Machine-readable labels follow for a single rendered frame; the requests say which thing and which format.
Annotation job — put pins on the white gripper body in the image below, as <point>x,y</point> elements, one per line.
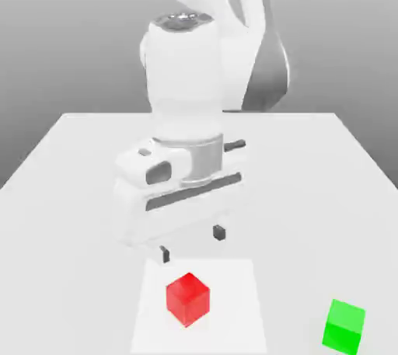
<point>186,206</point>

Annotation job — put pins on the small red cube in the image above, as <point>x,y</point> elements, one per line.
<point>187,299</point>

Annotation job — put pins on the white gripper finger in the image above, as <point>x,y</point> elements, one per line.
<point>219,231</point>
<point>163,254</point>

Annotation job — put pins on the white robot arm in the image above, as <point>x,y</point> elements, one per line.
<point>183,75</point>

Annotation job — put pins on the small green cube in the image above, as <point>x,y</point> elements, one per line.
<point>343,327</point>

